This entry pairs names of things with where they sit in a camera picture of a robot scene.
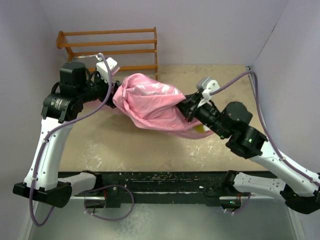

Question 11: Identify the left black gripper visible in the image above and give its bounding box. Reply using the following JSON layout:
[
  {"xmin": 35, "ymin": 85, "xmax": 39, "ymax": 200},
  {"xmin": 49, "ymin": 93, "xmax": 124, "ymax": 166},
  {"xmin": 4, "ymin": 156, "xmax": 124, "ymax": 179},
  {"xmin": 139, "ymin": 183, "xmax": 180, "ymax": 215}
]
[{"xmin": 77, "ymin": 70, "xmax": 127, "ymax": 108}]

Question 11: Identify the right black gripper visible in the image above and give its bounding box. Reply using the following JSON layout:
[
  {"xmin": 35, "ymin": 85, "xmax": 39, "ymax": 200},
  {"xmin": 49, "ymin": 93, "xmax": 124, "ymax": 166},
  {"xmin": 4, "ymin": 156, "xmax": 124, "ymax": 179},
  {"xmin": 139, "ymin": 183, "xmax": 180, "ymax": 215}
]
[{"xmin": 170, "ymin": 90, "xmax": 230, "ymax": 139}]

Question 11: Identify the yellow white pillow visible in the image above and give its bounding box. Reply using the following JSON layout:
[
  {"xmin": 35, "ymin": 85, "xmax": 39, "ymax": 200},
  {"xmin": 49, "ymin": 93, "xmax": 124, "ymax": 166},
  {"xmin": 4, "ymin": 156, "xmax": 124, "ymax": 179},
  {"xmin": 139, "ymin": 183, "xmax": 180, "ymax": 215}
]
[{"xmin": 193, "ymin": 124, "xmax": 211, "ymax": 134}]

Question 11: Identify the pink pillowcase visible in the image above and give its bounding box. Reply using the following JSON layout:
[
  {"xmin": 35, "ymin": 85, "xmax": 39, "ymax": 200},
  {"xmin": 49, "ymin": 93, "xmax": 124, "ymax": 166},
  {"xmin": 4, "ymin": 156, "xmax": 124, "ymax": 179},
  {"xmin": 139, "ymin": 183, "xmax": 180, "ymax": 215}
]
[{"xmin": 102, "ymin": 73, "xmax": 213, "ymax": 140}]

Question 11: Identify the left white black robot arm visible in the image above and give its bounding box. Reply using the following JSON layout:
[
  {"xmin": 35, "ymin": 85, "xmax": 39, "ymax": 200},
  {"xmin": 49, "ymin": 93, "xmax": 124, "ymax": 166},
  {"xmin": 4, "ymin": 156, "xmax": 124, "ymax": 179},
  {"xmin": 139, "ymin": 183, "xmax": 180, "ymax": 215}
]
[{"xmin": 12, "ymin": 57, "xmax": 120, "ymax": 208}]

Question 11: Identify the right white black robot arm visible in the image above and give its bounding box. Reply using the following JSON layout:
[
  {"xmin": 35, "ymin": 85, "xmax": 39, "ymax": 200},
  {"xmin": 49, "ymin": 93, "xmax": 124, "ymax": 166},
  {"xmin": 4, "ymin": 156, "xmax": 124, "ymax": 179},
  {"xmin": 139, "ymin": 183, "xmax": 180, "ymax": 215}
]
[{"xmin": 176, "ymin": 92, "xmax": 320, "ymax": 215}]

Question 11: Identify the green marker pen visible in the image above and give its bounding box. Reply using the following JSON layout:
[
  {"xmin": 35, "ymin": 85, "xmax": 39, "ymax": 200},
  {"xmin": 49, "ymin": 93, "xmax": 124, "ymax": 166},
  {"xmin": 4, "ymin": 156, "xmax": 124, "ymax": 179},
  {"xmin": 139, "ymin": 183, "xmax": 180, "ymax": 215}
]
[{"xmin": 74, "ymin": 54, "xmax": 96, "ymax": 59}]

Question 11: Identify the orange wooden rack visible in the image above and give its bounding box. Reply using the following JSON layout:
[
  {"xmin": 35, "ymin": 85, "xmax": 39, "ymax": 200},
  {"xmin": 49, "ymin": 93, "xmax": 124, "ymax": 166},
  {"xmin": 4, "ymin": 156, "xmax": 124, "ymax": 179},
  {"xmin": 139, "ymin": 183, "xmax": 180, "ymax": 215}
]
[{"xmin": 56, "ymin": 26, "xmax": 159, "ymax": 81}]

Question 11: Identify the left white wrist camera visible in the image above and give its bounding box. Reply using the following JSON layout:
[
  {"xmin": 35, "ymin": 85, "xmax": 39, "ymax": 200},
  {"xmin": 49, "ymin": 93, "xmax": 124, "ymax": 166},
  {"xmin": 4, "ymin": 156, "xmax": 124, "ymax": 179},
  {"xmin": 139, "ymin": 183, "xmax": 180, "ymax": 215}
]
[{"xmin": 96, "ymin": 55, "xmax": 120, "ymax": 83}]

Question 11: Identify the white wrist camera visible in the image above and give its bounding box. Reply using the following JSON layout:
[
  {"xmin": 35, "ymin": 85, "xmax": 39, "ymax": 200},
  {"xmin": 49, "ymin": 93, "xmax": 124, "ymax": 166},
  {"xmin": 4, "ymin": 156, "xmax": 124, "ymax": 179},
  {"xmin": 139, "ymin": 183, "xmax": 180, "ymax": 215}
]
[
  {"xmin": 96, "ymin": 55, "xmax": 120, "ymax": 83},
  {"xmin": 196, "ymin": 76, "xmax": 220, "ymax": 108}
]

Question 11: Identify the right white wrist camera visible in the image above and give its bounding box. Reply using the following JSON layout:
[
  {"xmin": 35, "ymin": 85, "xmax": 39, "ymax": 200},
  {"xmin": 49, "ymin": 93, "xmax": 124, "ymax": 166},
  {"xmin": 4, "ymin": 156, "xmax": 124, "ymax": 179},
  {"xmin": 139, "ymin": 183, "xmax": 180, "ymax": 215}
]
[{"xmin": 196, "ymin": 76, "xmax": 220, "ymax": 108}]

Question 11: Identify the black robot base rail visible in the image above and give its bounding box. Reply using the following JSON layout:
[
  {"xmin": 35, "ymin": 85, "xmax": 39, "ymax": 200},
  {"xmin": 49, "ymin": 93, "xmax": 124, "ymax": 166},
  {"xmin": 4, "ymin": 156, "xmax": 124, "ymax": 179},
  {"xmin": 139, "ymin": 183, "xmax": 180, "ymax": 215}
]
[{"xmin": 73, "ymin": 170, "xmax": 251, "ymax": 209}]

